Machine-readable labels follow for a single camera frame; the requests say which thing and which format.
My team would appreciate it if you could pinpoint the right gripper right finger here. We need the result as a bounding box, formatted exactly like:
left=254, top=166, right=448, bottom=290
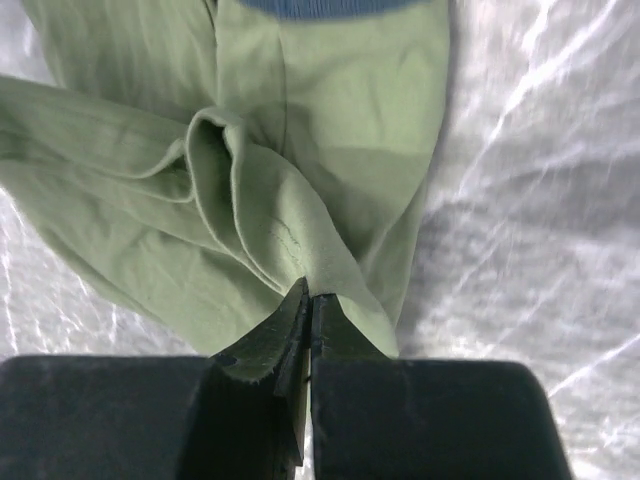
left=311, top=295, right=572, bottom=479

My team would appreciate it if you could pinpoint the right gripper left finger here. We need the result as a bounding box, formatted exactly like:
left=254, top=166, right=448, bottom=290
left=1, top=280, right=309, bottom=479

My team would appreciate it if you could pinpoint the green printed tank top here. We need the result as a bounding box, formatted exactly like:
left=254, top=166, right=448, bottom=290
left=1, top=1, right=450, bottom=356

